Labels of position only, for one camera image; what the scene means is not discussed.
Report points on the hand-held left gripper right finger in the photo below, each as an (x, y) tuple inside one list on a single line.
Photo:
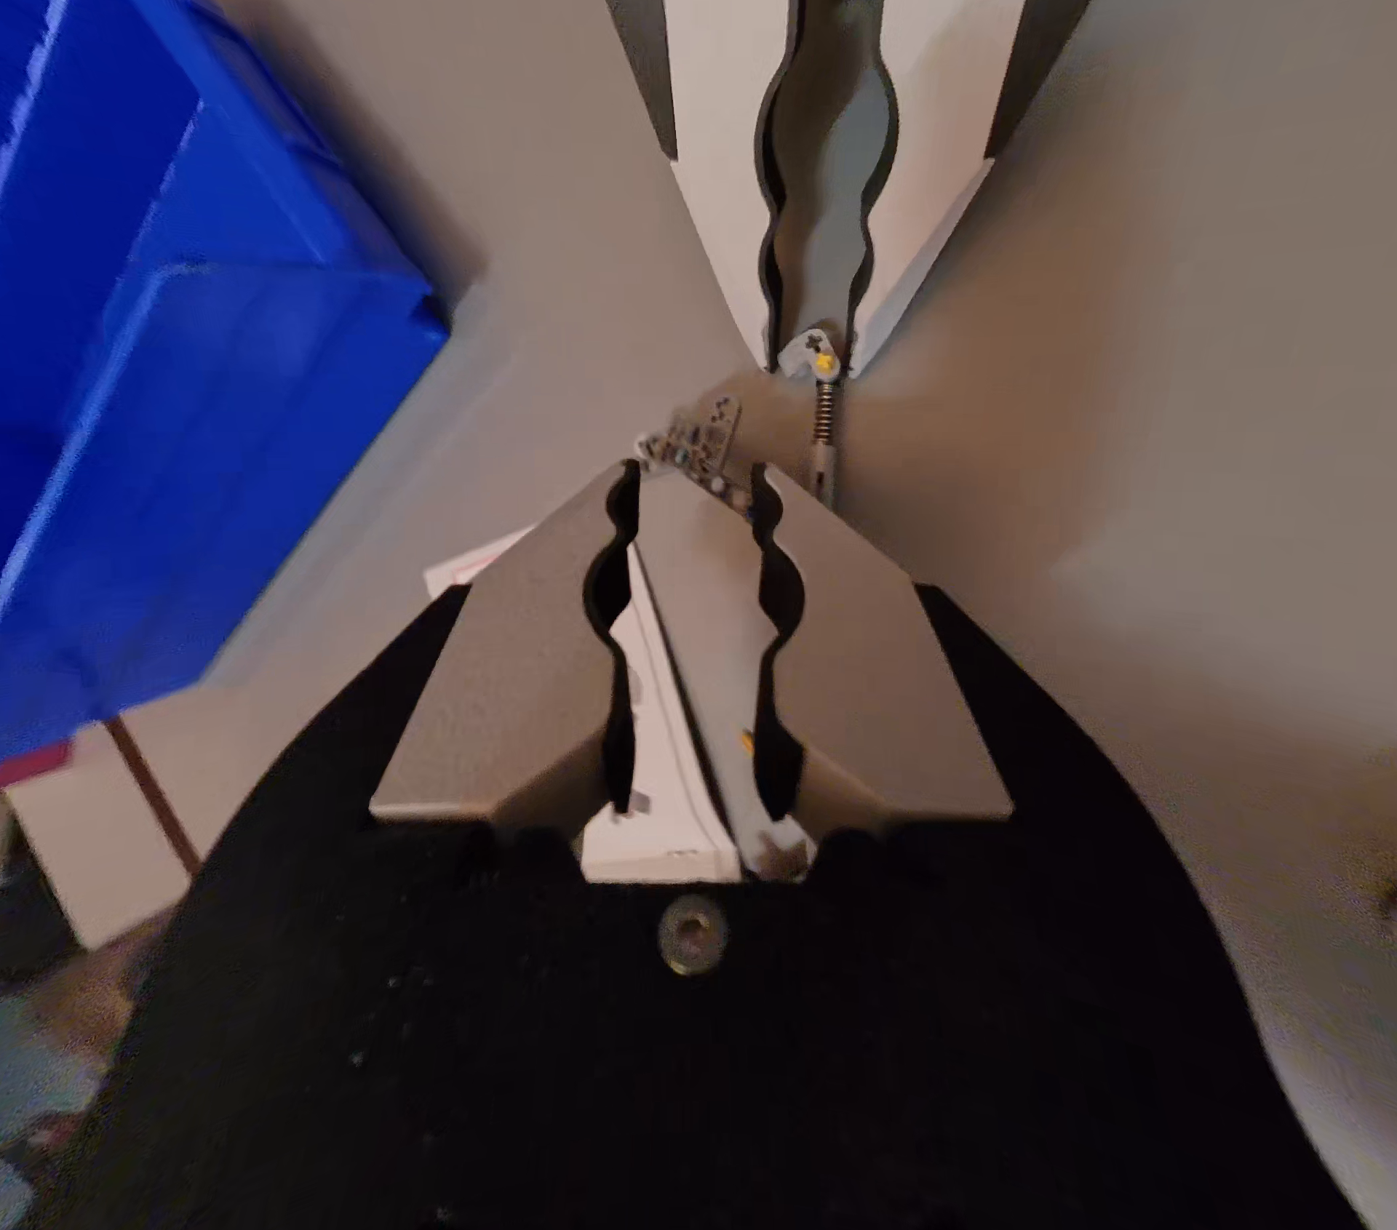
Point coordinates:
[(884, 706)]

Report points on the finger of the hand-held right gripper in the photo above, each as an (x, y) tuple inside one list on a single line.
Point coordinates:
[(715, 72), (950, 72)]

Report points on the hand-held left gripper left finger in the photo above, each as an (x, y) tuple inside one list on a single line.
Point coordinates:
[(491, 706)]

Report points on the lego instruction booklet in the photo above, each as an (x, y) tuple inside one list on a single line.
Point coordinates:
[(666, 760)]

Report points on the blue plastic storage bin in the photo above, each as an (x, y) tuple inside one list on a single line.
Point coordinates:
[(164, 324)]

